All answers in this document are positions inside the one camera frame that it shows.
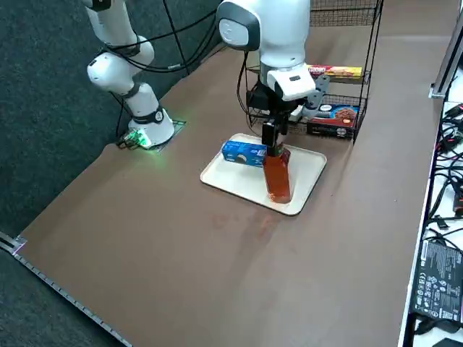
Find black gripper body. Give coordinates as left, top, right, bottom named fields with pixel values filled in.
left=267, top=92, right=303, bottom=126

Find blue Oreo cookie box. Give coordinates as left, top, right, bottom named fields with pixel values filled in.
left=221, top=140, right=269, bottom=169

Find cream plastic tray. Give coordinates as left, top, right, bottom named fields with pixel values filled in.
left=200, top=132, right=328, bottom=217

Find small black interface box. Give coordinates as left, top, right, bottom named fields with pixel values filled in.
left=247, top=82, right=271, bottom=109

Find dark blue chocolate cookie box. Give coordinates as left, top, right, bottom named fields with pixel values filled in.
left=306, top=103, right=360, bottom=140

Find yellow Nabati wafer box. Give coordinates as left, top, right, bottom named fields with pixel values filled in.
left=307, top=64, right=363, bottom=79

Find large black power adapter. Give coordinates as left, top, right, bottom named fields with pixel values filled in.
left=412, top=238, right=463, bottom=323

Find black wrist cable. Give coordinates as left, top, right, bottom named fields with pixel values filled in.
left=237, top=50, right=263, bottom=129

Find black wire shelf rack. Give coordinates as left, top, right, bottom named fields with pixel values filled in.
left=244, top=0, right=385, bottom=145

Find black cable with white tag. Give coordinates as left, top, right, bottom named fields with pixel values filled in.
left=104, top=0, right=227, bottom=73

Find black base cables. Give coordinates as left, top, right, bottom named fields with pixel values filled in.
left=115, top=95, right=127, bottom=144

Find tangled black desk cables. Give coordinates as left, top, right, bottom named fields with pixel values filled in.
left=430, top=104, right=463, bottom=232

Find aluminium camera post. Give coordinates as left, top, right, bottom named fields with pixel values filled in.
left=429, top=0, right=463, bottom=99

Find aluminium table edge rail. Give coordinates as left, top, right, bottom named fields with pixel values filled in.
left=0, top=231, right=133, bottom=347

